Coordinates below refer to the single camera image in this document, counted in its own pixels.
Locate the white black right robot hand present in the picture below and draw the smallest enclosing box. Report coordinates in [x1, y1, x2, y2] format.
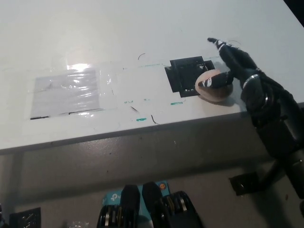
[197, 37, 261, 90]

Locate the black square mask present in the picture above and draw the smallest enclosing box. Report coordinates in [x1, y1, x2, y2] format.
[164, 56, 214, 98]

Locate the clear plastic taped sheet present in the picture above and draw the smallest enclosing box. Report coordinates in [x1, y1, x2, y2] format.
[30, 68, 104, 120]

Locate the pink dumpling plush toy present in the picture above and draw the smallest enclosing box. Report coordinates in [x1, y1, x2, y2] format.
[195, 69, 234, 103]

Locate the grey table leg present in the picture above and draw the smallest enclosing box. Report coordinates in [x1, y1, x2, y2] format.
[11, 152, 26, 209]

